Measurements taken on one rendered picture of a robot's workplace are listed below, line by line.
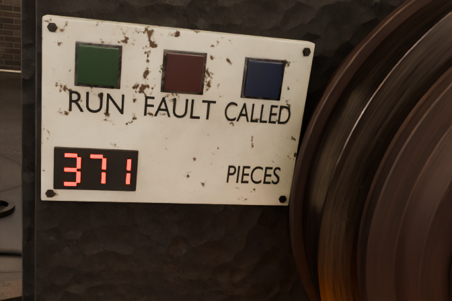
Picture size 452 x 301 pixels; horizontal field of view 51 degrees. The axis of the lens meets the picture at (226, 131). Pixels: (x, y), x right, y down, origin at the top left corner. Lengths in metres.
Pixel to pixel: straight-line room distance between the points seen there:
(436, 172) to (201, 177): 0.23
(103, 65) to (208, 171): 0.15
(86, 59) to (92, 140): 0.08
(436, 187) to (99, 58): 0.31
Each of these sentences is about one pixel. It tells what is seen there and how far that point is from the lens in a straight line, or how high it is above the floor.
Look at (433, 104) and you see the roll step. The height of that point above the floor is 1.22.
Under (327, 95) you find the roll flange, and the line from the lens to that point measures 0.44.
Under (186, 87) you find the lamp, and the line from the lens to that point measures 0.47.
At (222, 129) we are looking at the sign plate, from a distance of 0.49.
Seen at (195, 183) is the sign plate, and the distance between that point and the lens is 0.50.
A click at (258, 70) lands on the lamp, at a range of 0.48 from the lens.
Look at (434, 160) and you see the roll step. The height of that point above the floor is 1.17.
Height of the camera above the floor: 1.28
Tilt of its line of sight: 16 degrees down
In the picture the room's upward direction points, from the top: 7 degrees clockwise
